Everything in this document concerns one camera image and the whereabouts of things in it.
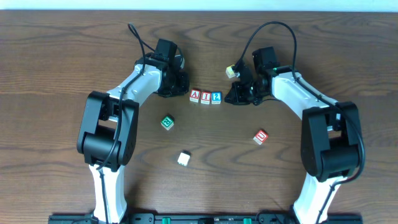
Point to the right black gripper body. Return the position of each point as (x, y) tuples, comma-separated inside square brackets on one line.
[(237, 94)]

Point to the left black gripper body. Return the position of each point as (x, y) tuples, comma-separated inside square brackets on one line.
[(175, 88)]

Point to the red letter A block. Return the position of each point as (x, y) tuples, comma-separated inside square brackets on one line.
[(195, 95)]

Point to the red letter I block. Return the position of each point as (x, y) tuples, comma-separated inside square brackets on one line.
[(205, 98)]

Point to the blue number 2 block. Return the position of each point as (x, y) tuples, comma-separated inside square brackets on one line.
[(216, 97)]

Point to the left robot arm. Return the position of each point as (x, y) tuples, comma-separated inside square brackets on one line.
[(108, 131)]

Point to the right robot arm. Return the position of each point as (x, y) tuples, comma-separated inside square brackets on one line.
[(332, 147)]

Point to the yellow top wooden block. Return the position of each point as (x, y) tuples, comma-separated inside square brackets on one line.
[(231, 73)]

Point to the green letter wooden block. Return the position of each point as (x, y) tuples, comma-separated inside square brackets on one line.
[(167, 122)]

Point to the red letter U block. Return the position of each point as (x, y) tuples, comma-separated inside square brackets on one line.
[(260, 137)]

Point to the white plain wooden block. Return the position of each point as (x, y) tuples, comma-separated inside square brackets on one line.
[(184, 158)]

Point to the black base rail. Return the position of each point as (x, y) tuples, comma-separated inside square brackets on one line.
[(149, 218)]

